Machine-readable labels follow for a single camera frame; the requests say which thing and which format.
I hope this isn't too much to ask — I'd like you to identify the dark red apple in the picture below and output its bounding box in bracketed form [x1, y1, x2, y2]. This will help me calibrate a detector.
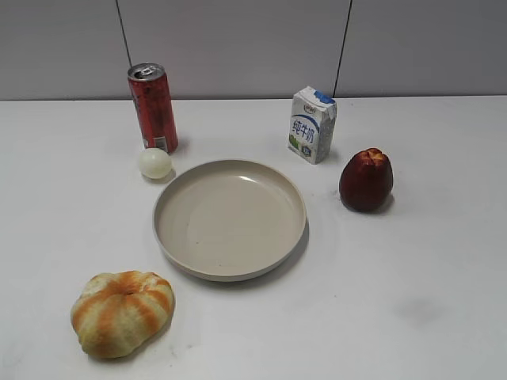
[338, 147, 394, 212]

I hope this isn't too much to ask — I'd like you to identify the beige round plate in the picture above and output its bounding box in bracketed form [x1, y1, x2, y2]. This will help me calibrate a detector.
[152, 159, 309, 283]

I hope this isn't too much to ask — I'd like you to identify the white blue milk carton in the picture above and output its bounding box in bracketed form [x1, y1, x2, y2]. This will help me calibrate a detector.
[288, 86, 337, 165]

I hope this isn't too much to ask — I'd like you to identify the white egg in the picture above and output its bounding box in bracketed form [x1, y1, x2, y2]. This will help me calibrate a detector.
[138, 148, 173, 180]

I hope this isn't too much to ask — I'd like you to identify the red soda can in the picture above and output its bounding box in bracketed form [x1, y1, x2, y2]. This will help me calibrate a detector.
[128, 63, 178, 154]

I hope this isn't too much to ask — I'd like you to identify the orange striped pumpkin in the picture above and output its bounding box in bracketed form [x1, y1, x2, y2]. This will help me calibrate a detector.
[71, 271, 175, 359]

